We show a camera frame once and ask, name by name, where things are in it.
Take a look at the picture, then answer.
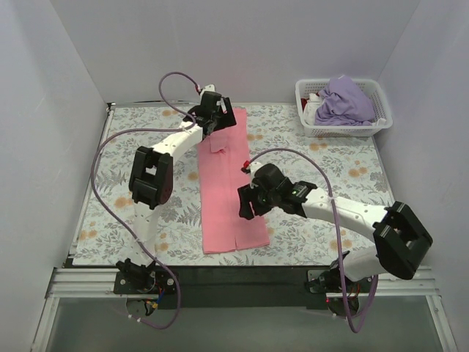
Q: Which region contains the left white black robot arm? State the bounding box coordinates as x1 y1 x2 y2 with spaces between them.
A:
117 89 237 293

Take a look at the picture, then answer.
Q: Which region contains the floral table mat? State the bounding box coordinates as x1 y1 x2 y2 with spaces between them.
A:
70 105 394 266

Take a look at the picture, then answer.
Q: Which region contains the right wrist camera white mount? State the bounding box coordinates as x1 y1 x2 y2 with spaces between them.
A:
241 161 263 177

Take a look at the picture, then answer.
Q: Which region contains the aluminium frame rail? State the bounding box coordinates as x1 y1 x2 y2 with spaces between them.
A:
32 266 457 351

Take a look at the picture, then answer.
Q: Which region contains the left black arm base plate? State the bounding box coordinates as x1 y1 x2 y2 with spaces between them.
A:
113 262 176 295

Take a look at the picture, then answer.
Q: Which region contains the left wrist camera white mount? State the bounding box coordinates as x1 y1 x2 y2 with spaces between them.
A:
196 84 216 95

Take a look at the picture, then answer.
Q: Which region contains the pink t shirt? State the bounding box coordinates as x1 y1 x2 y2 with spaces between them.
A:
197 109 270 254

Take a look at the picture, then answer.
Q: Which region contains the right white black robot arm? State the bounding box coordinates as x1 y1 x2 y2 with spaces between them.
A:
237 162 433 292

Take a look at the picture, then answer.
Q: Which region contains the white plastic laundry basket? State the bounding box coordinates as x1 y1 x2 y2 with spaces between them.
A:
295 78 394 139

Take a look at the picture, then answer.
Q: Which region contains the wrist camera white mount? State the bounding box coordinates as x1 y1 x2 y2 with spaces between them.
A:
196 84 216 95
241 161 263 177

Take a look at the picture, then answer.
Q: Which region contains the purple t shirt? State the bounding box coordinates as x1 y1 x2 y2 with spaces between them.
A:
315 76 376 127

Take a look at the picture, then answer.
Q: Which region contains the white garment in basket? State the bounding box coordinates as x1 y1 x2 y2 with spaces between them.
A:
303 92 323 125

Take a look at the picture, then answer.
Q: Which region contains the dark red garment in basket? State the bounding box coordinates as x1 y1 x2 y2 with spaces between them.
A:
300 98 309 110

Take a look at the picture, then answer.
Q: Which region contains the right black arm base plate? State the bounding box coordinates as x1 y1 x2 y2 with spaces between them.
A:
306 268 342 293

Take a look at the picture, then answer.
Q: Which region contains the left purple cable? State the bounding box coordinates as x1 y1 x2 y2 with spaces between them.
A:
89 71 182 329

